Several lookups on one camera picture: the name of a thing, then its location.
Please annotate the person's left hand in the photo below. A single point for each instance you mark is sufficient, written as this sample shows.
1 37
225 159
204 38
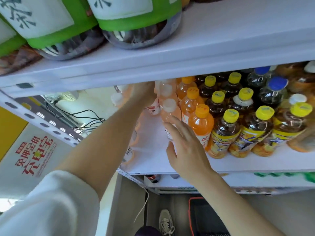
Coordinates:
144 93

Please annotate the person's right hand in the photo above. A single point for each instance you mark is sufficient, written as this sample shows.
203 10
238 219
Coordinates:
189 149

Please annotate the person's right thumb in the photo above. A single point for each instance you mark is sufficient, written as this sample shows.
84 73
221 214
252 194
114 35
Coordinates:
171 152

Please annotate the person's left fingers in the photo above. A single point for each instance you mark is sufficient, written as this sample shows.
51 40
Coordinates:
152 92

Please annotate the person's right middle finger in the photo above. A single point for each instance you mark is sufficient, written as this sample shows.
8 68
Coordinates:
181 121

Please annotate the peach drink bottle white cap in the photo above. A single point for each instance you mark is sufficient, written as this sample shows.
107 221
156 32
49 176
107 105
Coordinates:
169 114

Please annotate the peach drink bottle red label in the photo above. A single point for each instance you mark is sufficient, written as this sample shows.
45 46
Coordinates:
153 109

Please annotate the person's right forearm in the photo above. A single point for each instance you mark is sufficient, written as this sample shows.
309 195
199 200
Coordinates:
233 208

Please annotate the person's left forearm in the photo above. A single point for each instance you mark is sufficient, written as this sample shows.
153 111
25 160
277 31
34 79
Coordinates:
105 144

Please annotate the group of peach drinks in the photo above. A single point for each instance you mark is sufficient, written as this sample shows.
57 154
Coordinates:
166 92

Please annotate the orange soda bottle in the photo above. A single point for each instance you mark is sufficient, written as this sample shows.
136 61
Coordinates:
201 125
192 101
185 87

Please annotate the dark bottle red cap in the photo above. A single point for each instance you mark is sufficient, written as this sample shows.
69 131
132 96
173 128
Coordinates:
152 178

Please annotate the group of yellow-capped tea bottles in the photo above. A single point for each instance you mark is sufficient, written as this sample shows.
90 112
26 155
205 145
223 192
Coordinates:
246 130

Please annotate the grey white sneaker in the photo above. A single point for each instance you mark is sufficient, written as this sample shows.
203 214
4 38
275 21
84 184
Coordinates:
166 223

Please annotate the red and black shopping basket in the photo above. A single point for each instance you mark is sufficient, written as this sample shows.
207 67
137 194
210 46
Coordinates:
204 218

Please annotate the large green-label tea bottle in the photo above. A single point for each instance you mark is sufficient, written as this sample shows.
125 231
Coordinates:
49 26
12 54
133 17

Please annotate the white shelf board with tags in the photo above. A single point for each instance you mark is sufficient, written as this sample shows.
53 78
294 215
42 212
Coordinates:
246 185

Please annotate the purple trouser leg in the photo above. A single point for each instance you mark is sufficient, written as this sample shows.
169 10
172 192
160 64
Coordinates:
147 231

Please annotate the blue-capped dark drink bottle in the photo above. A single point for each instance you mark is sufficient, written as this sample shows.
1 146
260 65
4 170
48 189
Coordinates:
258 76
274 92

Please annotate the row of green bottles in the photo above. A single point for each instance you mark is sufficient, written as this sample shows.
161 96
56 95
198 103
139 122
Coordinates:
285 176

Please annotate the white-capped amber drink bottle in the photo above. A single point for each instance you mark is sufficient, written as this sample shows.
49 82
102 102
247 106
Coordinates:
296 98
301 76

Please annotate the grey slotted shelf upright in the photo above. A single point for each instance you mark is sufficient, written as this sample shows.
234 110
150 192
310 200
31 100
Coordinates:
37 116

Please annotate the white sleeve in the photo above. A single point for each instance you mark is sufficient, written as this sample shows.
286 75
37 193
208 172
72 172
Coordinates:
49 208

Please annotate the yellow white poster red print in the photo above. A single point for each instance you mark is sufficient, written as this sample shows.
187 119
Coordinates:
32 154

